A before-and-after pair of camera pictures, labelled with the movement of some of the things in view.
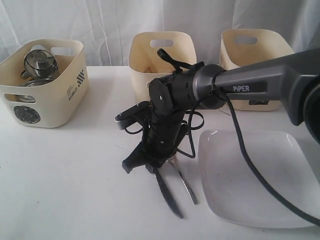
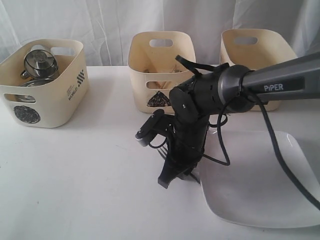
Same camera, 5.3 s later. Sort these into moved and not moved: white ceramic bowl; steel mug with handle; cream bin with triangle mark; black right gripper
Moved: black right gripper
Not moved: steel mug with handle; white ceramic bowl; cream bin with triangle mark
